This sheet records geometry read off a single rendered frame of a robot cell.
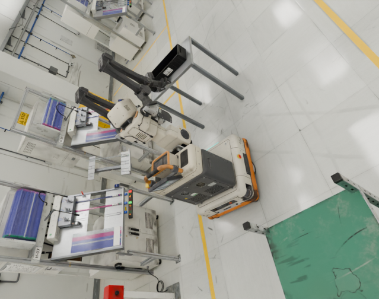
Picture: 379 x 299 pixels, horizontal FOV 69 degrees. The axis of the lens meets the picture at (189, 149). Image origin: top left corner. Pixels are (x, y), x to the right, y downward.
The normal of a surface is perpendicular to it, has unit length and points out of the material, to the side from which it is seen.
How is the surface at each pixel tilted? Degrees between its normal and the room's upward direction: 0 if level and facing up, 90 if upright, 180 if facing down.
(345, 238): 0
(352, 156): 0
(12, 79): 90
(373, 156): 0
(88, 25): 90
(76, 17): 90
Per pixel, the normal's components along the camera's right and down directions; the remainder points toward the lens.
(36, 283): 0.62, -0.57
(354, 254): -0.76, -0.33
